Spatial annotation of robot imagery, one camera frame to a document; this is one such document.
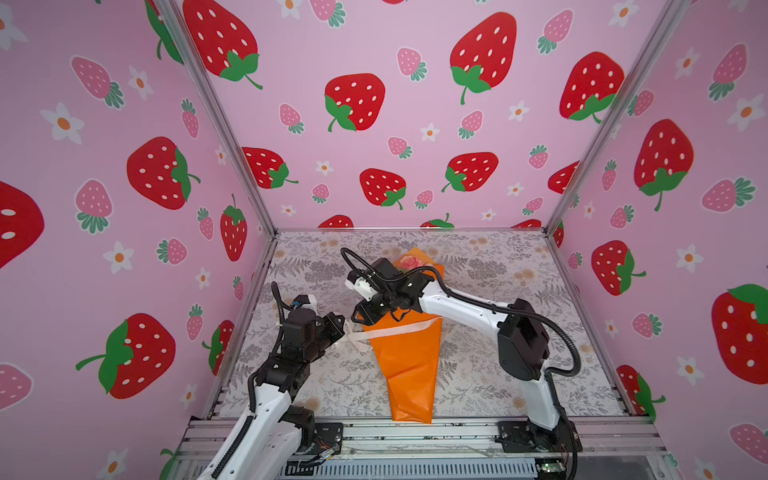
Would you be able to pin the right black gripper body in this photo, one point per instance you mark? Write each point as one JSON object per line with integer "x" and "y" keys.
{"x": 380, "y": 302}

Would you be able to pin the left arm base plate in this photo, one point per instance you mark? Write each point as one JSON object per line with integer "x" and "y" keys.
{"x": 319, "y": 437}

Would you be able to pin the vertical aluminium post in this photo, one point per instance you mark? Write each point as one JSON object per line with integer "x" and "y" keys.
{"x": 181, "y": 36}
{"x": 661, "y": 33}

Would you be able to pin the left vertical aluminium post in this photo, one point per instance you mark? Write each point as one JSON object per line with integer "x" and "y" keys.
{"x": 181, "y": 36}

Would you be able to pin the orange wrapping paper sheet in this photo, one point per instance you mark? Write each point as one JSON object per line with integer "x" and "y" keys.
{"x": 410, "y": 365}

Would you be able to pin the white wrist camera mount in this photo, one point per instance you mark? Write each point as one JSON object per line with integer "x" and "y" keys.
{"x": 306, "y": 301}
{"x": 360, "y": 284}

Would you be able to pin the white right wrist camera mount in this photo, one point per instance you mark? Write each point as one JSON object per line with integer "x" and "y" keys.
{"x": 360, "y": 284}

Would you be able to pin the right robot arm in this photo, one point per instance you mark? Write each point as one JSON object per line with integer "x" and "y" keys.
{"x": 531, "y": 348}

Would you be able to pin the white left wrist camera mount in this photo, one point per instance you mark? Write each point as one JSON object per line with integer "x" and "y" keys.
{"x": 306, "y": 301}

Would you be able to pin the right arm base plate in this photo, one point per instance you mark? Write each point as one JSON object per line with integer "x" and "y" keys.
{"x": 526, "y": 437}

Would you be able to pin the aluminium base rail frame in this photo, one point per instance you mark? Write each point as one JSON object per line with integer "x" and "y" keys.
{"x": 451, "y": 448}

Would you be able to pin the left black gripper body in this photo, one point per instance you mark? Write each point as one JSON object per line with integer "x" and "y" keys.
{"x": 324, "y": 336}

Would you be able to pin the right vertical aluminium post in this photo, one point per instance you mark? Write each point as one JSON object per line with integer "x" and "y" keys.
{"x": 661, "y": 33}

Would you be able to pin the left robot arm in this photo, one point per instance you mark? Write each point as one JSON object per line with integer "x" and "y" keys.
{"x": 271, "y": 428}

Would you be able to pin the cream ribbon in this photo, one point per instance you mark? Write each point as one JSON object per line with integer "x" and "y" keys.
{"x": 361, "y": 341}

